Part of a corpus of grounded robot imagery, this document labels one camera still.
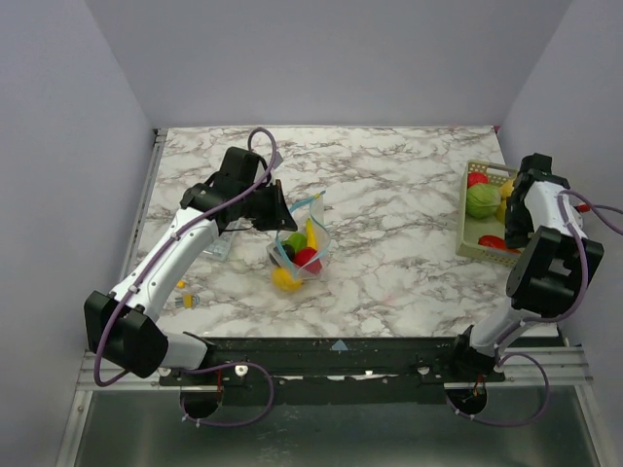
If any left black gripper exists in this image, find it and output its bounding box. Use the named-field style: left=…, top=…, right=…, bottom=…
left=239, top=179, right=299, bottom=232

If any red toy chili pepper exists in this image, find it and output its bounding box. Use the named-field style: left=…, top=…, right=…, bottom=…
left=478, top=234, right=521, bottom=254

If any green toy pepper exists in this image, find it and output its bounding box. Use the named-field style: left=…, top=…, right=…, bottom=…
left=285, top=233, right=307, bottom=251

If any dark purple toy eggplant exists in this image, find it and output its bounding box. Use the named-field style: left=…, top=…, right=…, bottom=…
left=282, top=243, right=296, bottom=262

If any yellow toy banana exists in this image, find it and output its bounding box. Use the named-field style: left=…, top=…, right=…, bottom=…
left=306, top=218, right=317, bottom=250

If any clear zip top bag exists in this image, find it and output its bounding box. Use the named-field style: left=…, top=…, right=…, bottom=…
left=266, top=191, right=332, bottom=293

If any red toy tomato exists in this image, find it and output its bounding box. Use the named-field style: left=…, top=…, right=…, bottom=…
left=294, top=246, right=322, bottom=274

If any yellow toy lemon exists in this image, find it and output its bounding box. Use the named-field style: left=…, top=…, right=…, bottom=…
left=499, top=179, right=514, bottom=198
left=271, top=268, right=304, bottom=293

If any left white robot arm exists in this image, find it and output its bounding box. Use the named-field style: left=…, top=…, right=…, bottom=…
left=84, top=147, right=297, bottom=384

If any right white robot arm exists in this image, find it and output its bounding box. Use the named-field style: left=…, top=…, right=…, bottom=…
left=447, top=153, right=604, bottom=381

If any yellow toy starfruit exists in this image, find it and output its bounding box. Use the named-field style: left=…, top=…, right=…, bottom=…
left=495, top=199, right=507, bottom=224

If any green toy cabbage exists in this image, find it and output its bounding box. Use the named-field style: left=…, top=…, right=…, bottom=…
left=465, top=184, right=501, bottom=220

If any beige plastic basket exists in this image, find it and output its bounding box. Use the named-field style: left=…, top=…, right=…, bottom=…
left=456, top=161, right=521, bottom=267

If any clear plastic packet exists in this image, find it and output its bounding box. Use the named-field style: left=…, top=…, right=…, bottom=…
left=203, top=232, right=237, bottom=263

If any red toy strawberry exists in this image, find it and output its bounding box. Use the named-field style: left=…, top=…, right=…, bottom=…
left=466, top=171, right=489, bottom=188

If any small yellow connector sticker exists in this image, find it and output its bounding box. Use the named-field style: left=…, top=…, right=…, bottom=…
left=174, top=280, right=201, bottom=309

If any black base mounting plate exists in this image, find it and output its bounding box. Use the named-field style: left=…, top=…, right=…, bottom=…
left=160, top=338, right=504, bottom=406

